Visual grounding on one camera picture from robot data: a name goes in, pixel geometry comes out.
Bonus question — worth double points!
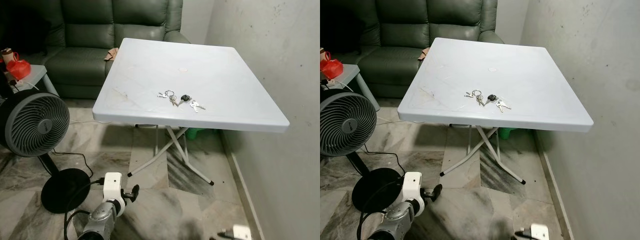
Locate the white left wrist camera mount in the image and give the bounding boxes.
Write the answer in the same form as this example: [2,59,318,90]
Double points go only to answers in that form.
[402,171,425,205]
[102,172,125,206]

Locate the black grey floor fan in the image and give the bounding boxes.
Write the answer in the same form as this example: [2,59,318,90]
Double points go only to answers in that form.
[320,91,404,214]
[0,91,94,215]

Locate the small white side table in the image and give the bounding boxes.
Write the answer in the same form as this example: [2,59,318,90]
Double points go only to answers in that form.
[320,64,380,106]
[0,64,60,97]

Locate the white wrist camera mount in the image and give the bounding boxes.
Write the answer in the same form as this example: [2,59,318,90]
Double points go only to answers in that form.
[102,172,125,206]
[402,171,425,205]
[530,223,550,240]
[232,225,253,240]

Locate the keys with black fob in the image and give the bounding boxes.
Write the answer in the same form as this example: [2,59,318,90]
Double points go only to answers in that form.
[486,93,512,113]
[179,93,206,113]

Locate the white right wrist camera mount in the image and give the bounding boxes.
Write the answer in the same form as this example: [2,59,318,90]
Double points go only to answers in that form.
[232,225,253,240]
[530,223,550,240]

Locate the white plastic folding table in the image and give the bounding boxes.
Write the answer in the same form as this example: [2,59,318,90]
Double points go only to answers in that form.
[92,37,291,186]
[397,37,595,185]

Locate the thin black fan cable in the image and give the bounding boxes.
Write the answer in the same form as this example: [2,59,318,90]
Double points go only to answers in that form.
[362,144,402,174]
[59,151,94,175]

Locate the green leather sofa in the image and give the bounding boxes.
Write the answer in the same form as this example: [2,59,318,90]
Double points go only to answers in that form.
[0,0,192,99]
[320,0,505,99]

